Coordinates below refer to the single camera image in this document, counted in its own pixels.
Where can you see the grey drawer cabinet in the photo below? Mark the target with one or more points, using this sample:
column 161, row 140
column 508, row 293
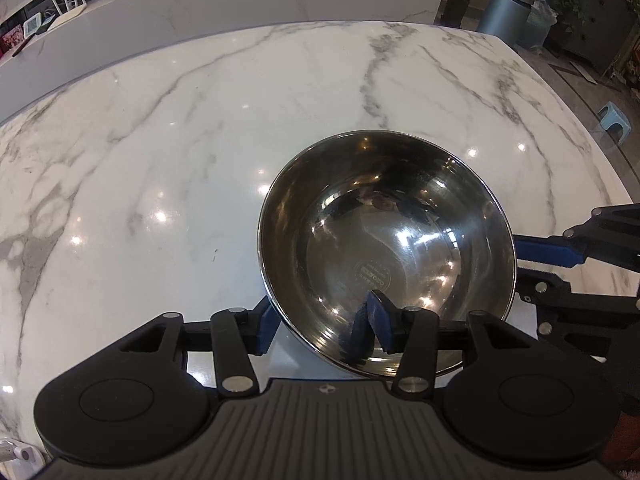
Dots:
column 602, row 25

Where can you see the clear plastic bag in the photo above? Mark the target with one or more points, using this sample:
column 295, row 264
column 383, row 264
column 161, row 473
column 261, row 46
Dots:
column 540, row 20

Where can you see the grey metal trash can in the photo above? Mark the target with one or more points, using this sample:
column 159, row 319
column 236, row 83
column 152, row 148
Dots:
column 502, row 15

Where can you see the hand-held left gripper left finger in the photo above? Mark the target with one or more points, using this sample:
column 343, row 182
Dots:
column 267, row 326

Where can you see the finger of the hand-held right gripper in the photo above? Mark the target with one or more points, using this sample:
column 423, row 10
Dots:
column 590, row 322
column 545, row 250

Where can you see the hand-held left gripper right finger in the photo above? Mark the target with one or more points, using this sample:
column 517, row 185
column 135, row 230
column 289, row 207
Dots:
column 382, row 321

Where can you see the light blue plastic stool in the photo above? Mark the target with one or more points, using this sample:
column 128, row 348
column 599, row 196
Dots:
column 615, row 120

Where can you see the small white device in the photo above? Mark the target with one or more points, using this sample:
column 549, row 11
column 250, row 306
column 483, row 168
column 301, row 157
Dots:
column 20, row 452

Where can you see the red photo card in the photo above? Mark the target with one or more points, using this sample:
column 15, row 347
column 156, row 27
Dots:
column 15, row 36

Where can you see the flat board on floor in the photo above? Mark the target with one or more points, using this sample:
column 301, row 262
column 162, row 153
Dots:
column 582, row 71

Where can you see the small white display clock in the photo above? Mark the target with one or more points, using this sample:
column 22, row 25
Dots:
column 31, row 26

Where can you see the blue steel bowl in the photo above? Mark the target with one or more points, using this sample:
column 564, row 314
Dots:
column 350, row 195

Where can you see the white router with antennas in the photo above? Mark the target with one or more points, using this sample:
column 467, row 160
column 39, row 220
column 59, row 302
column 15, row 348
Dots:
column 70, row 17

